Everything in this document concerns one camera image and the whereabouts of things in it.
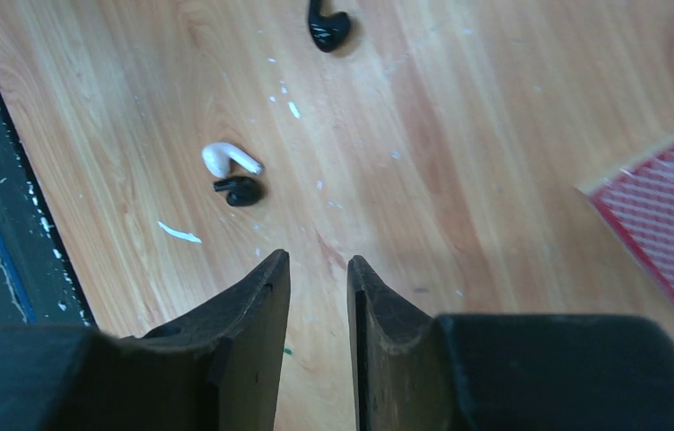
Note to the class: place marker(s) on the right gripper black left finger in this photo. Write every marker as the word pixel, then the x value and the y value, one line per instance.
pixel 216 367

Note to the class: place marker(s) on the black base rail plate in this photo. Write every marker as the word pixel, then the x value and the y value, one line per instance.
pixel 37 280

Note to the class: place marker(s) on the white earbud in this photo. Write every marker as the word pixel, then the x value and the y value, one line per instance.
pixel 219 156

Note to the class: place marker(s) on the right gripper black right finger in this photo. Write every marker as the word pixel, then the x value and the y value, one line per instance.
pixel 458 371

